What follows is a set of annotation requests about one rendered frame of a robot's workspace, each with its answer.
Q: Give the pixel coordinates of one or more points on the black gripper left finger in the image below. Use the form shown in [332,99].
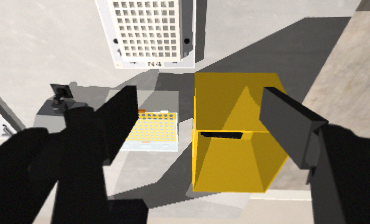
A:
[81,194]

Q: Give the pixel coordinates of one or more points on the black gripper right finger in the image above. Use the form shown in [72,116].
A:
[337,159]

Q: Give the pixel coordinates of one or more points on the yellow bin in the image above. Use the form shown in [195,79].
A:
[230,102]

